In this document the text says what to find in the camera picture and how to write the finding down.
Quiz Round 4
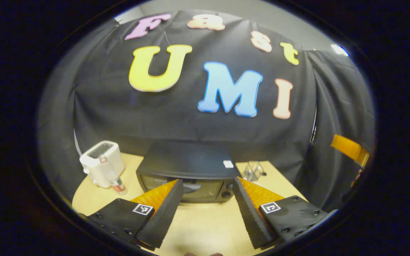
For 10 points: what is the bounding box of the white toaster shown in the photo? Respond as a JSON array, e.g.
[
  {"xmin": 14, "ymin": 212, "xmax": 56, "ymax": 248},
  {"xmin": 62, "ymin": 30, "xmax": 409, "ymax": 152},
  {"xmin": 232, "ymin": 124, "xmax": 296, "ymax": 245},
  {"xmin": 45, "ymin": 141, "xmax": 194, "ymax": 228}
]
[{"xmin": 79, "ymin": 140, "xmax": 126, "ymax": 189}]

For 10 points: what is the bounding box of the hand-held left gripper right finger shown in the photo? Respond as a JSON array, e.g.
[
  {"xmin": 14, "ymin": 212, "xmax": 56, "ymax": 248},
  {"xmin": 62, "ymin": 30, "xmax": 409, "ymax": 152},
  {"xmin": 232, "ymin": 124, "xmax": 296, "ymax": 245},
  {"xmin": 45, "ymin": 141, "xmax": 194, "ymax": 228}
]
[{"xmin": 232, "ymin": 176, "xmax": 331, "ymax": 250}]

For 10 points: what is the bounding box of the black electric oven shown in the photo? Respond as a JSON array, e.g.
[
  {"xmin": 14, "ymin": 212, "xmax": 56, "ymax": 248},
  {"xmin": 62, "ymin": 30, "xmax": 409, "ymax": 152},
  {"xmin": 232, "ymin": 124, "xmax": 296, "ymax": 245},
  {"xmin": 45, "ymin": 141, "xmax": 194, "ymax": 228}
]
[{"xmin": 136, "ymin": 142, "xmax": 243, "ymax": 204}]

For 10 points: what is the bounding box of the small ceiling light panel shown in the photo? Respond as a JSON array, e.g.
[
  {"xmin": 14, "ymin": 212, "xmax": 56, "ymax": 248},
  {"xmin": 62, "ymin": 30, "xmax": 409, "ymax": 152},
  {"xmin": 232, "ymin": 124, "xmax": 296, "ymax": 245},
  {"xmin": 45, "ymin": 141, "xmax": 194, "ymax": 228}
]
[{"xmin": 331, "ymin": 44, "xmax": 350, "ymax": 57}]

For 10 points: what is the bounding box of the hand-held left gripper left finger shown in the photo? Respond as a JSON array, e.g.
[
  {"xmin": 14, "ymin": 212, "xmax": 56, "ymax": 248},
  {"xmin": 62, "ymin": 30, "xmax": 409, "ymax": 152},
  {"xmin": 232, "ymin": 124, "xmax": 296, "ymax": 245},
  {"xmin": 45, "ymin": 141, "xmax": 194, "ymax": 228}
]
[{"xmin": 86, "ymin": 179, "xmax": 185, "ymax": 251}]

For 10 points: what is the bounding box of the clear plastic water bottle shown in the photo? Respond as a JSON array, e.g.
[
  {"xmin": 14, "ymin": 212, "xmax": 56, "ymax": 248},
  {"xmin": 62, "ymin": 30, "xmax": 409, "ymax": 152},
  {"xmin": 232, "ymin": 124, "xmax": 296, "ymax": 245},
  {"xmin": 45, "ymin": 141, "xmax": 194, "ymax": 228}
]
[{"xmin": 98, "ymin": 154, "xmax": 128, "ymax": 195}]

